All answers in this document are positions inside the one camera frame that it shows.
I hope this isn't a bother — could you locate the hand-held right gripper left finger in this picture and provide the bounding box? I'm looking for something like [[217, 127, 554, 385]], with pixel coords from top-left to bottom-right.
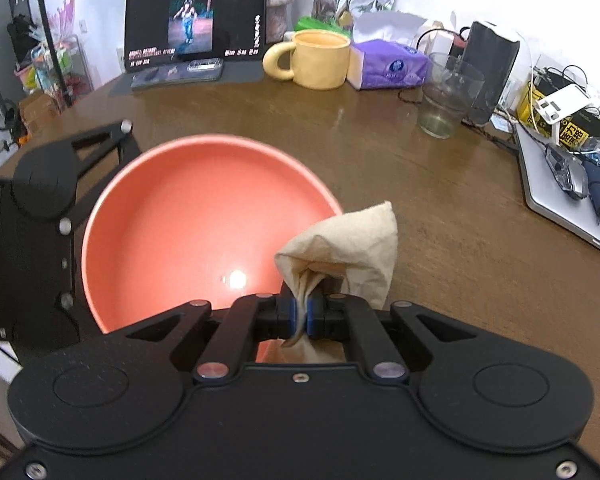
[[125, 292, 301, 386]]

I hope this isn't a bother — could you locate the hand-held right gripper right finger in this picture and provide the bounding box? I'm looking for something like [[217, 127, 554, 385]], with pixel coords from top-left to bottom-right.
[[307, 292, 478, 386]]

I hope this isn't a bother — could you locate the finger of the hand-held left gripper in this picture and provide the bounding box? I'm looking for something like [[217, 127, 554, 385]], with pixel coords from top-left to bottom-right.
[[69, 119, 142, 181]]

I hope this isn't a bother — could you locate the beige cloth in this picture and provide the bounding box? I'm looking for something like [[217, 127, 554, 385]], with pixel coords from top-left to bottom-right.
[[274, 201, 399, 363]]

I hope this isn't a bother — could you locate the orange footed bowl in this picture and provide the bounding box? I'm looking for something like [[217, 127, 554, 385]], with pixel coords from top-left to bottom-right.
[[81, 133, 344, 365]]

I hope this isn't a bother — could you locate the storage rack with colourful things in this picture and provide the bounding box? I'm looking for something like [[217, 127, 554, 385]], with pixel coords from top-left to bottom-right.
[[7, 15, 93, 121]]

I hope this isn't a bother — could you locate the black tablet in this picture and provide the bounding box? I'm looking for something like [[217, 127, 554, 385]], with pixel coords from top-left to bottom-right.
[[124, 0, 268, 72]]

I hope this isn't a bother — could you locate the grey tablet folio cover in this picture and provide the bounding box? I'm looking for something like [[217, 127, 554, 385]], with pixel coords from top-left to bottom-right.
[[107, 62, 266, 97]]

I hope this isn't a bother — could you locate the yellow mug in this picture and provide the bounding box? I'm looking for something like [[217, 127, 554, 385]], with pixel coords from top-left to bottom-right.
[[262, 30, 352, 91]]

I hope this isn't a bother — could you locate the green packet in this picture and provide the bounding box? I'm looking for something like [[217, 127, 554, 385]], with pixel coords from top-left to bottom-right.
[[295, 16, 341, 33]]

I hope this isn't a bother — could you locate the clear drinking glass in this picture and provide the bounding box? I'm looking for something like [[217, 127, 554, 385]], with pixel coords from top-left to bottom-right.
[[417, 51, 486, 140]]

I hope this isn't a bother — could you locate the silver laptop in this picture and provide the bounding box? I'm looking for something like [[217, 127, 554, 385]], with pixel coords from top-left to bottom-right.
[[517, 125, 600, 263]]

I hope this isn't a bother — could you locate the purple tissue box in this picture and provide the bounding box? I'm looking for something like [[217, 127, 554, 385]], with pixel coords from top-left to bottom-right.
[[347, 10, 431, 92]]

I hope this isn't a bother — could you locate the grey computer mouse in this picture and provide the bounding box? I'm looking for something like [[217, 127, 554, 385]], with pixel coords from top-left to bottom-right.
[[545, 142, 590, 200]]

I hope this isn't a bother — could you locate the black cylindrical speaker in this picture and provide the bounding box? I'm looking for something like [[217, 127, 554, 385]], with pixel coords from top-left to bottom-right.
[[461, 20, 522, 127]]

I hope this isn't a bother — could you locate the yellow and black box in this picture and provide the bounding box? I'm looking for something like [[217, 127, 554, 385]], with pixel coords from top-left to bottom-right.
[[517, 80, 600, 153]]

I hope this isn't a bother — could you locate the white power bank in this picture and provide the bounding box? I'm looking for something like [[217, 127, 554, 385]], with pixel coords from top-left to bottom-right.
[[532, 84, 600, 126]]

